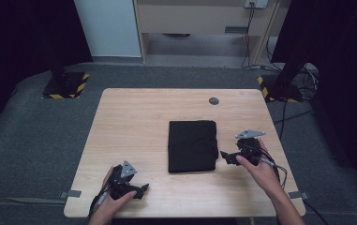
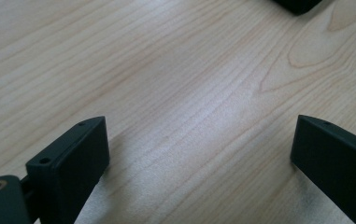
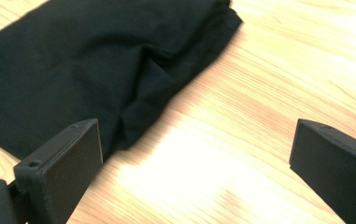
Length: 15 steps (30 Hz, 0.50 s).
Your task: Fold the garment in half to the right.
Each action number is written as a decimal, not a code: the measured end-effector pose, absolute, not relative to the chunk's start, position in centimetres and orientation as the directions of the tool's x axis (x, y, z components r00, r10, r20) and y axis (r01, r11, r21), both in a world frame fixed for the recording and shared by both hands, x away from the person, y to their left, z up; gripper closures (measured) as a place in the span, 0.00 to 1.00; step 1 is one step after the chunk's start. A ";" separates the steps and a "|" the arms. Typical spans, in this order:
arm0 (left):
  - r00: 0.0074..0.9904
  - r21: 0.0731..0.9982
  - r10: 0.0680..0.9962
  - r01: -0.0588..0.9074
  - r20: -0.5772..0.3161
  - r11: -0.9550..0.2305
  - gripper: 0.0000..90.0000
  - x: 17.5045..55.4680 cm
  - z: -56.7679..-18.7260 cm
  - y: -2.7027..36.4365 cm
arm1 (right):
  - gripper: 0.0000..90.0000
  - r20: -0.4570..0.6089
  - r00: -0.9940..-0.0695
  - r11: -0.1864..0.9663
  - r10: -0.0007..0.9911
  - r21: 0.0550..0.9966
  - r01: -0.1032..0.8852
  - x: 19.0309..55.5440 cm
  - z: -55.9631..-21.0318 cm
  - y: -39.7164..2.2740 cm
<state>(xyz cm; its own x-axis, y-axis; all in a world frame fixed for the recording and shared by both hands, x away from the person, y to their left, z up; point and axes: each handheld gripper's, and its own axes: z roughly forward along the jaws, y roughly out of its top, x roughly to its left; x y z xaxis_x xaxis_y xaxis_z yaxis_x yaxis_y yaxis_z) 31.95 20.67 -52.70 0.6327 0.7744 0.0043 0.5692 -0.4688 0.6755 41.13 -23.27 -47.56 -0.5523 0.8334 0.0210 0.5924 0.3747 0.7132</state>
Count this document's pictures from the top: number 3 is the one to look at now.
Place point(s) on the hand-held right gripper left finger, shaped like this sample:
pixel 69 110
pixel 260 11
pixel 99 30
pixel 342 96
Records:
pixel 63 168

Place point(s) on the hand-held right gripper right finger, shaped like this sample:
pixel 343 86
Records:
pixel 337 168

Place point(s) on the black cat-print long-sleeved shirt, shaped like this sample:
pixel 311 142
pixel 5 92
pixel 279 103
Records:
pixel 88 62

